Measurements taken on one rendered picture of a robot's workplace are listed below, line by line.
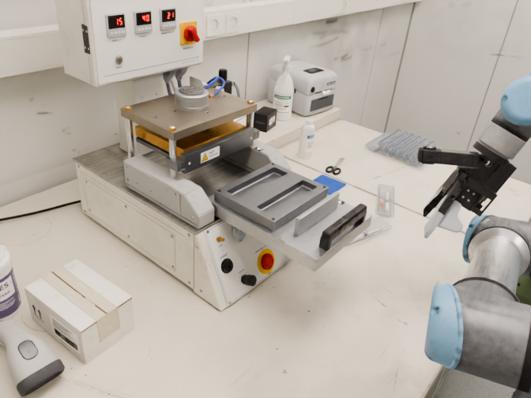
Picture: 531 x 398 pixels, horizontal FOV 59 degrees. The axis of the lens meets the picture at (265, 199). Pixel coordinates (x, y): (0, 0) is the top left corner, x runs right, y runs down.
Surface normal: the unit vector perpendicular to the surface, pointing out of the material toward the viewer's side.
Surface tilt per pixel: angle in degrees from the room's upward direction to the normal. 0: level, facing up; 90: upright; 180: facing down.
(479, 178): 76
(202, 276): 90
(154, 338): 0
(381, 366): 0
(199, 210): 40
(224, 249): 65
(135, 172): 90
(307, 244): 0
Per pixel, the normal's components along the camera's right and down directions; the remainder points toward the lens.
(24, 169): 0.78, 0.38
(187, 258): -0.63, 0.36
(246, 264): 0.73, -0.01
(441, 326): -0.48, -0.22
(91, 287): 0.07, -0.84
